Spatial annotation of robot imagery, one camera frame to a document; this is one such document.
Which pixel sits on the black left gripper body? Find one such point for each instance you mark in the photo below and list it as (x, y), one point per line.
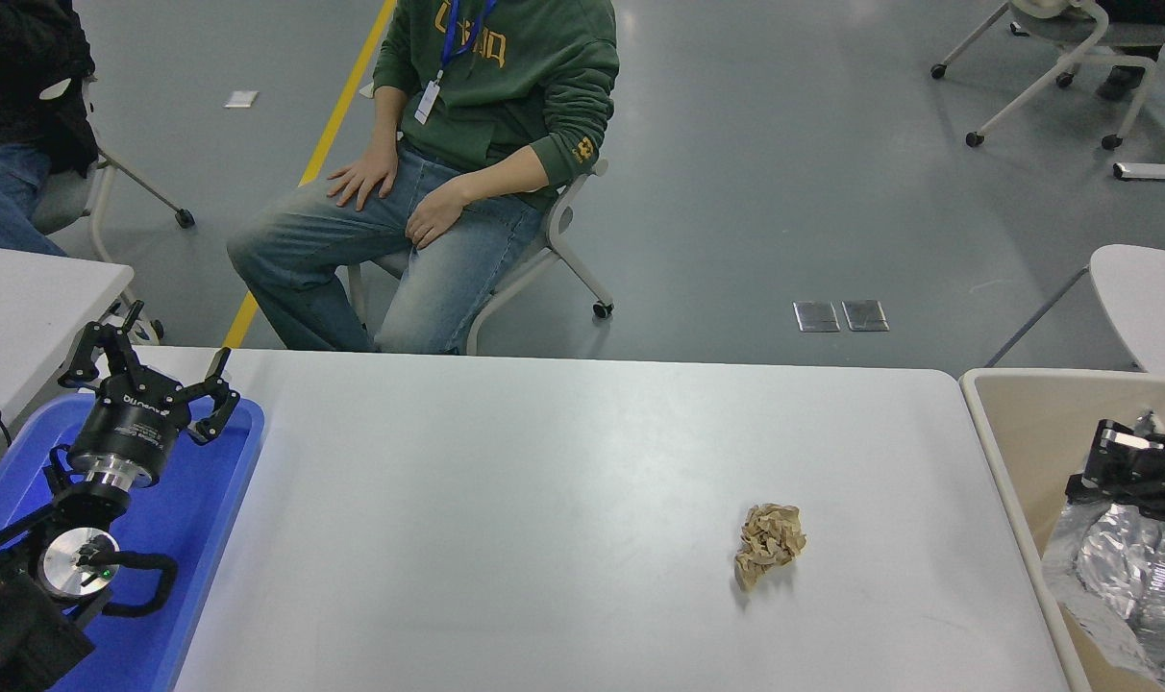
(131, 423)

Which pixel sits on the silver foil tray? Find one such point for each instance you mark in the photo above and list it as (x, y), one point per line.
(1111, 557)

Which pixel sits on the tan paper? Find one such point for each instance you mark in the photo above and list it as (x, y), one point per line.
(770, 543)

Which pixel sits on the person's right forearm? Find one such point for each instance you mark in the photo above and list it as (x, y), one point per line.
(386, 125)

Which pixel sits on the person's left forearm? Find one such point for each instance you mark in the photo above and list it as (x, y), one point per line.
(506, 175)

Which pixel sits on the person's right hand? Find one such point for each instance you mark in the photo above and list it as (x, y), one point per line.
(366, 183)

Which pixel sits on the person's left hand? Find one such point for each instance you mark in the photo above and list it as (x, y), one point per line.
(438, 213)

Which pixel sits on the large pale bin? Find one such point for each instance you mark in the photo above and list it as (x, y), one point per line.
(1034, 432)

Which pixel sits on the white side table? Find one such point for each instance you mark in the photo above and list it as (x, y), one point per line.
(25, 308)

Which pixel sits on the blue plastic tray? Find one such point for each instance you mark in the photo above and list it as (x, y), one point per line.
(198, 538)

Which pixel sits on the white wheeled chair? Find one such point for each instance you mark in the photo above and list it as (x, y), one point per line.
(59, 202)
(515, 283)
(1102, 34)

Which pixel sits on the white rounded table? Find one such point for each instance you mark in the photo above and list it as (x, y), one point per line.
(1150, 298)

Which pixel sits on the metal floor plate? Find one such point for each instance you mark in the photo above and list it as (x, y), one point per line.
(817, 316)
(865, 315)

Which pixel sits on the person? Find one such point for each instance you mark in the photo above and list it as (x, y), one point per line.
(1154, 8)
(525, 77)
(15, 77)

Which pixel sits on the white bar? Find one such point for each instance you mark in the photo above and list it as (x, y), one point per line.
(1159, 172)

